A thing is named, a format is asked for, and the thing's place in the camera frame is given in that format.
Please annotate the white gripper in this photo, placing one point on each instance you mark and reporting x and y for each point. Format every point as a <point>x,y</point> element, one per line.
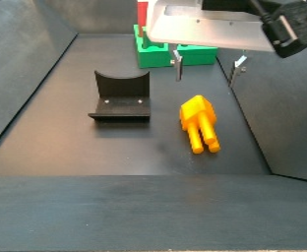
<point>178,22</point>

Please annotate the yellow three prong object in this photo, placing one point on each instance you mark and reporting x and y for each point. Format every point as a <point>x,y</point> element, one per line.
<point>198,120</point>

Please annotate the green foam peg board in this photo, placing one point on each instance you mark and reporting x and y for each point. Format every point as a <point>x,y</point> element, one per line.
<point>156,57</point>

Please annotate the black curved fixture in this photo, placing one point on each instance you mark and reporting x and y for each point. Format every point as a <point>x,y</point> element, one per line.
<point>123,98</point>

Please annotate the green arch peg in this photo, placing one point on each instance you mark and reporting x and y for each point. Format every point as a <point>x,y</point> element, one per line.
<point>148,42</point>

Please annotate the red rectangular block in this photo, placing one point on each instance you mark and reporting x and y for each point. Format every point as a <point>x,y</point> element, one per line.
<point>142,15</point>

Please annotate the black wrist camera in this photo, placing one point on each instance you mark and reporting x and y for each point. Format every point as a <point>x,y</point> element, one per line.
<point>284,18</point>

